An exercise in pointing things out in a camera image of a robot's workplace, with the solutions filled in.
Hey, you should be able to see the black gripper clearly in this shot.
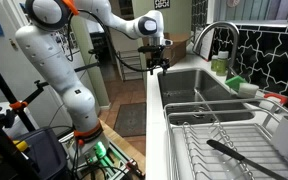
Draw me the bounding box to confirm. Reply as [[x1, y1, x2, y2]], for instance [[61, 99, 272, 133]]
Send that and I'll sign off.
[[146, 51, 171, 76]]

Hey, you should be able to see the robot base controller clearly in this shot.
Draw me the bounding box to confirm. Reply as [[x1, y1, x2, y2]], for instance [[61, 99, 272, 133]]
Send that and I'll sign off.
[[58, 129, 147, 180]]

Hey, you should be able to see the stainless steel sink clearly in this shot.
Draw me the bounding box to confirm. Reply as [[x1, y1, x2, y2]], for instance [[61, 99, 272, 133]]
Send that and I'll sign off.
[[157, 68, 255, 126]]

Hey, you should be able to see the brown cardboard box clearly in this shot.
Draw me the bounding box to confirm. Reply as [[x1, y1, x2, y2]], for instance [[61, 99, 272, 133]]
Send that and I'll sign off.
[[142, 32, 192, 67]]

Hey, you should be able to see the short green soap bottle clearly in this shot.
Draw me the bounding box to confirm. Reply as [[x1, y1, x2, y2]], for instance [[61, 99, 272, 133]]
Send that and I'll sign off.
[[210, 54, 219, 72]]

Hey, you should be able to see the dark door mat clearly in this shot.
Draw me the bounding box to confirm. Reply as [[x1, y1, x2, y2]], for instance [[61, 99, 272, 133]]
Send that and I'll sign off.
[[113, 101, 147, 138]]

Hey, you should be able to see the tall green soap bottle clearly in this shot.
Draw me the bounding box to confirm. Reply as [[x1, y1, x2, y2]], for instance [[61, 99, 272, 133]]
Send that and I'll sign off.
[[216, 50, 230, 77]]

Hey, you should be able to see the black white patterned picture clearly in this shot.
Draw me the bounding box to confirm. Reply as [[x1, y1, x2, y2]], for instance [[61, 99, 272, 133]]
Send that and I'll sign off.
[[153, 0, 171, 10]]

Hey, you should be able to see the silver gooseneck faucet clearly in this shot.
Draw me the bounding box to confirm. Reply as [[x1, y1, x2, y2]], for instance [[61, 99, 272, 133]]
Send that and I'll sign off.
[[192, 20, 242, 79]]

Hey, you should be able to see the green sponge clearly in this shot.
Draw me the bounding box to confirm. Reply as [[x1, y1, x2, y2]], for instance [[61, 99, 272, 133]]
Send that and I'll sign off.
[[224, 75, 248, 93]]

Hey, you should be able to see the wooden table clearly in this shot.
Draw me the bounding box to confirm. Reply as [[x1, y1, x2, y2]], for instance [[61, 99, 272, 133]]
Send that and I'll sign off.
[[98, 119, 147, 174]]

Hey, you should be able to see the photo sheet on refrigerator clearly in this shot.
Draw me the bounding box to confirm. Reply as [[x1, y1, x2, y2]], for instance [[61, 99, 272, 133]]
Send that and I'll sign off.
[[53, 29, 80, 56]]

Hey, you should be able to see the white sponge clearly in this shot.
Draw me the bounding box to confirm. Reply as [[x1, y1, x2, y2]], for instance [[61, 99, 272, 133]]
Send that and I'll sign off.
[[238, 82, 260, 99]]

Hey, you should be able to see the kitchen window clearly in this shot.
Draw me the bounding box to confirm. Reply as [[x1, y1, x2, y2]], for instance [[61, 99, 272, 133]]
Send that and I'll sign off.
[[213, 0, 288, 24]]

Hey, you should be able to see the red orange scraper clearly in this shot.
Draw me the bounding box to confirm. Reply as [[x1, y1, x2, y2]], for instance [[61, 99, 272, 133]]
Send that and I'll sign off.
[[263, 92, 288, 106]]

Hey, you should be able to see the dark blue plastic bin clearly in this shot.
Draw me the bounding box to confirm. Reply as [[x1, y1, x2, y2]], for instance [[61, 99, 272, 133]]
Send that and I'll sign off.
[[0, 126, 68, 180]]

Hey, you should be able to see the black stand with orange clamp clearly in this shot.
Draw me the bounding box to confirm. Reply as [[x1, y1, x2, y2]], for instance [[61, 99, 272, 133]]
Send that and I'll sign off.
[[0, 48, 100, 134]]

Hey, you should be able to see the grey utensil holder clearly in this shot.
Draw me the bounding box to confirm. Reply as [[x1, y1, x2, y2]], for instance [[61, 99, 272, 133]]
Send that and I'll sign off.
[[271, 114, 288, 164]]

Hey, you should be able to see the white door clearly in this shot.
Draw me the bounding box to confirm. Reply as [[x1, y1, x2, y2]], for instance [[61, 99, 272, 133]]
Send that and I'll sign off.
[[0, 0, 20, 104]]

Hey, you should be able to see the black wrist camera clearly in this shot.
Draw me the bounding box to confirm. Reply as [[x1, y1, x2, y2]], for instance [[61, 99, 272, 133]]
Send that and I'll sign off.
[[137, 45, 166, 54]]

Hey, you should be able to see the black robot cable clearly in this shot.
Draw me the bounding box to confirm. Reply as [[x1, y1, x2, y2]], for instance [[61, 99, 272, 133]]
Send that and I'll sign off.
[[68, 9, 155, 73]]

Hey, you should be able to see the black handled knife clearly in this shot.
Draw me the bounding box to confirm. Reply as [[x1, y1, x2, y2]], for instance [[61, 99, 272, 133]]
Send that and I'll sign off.
[[206, 139, 288, 180]]

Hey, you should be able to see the metal wire dish rack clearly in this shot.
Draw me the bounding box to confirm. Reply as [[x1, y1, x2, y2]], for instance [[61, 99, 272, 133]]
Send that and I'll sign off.
[[163, 98, 288, 180]]

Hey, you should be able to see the yellow tool handle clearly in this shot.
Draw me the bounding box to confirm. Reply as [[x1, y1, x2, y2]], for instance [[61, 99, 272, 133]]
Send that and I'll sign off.
[[0, 139, 30, 158]]

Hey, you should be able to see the black camera tripod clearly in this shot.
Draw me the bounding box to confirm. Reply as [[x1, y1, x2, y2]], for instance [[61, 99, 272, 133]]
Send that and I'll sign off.
[[0, 104, 42, 180]]

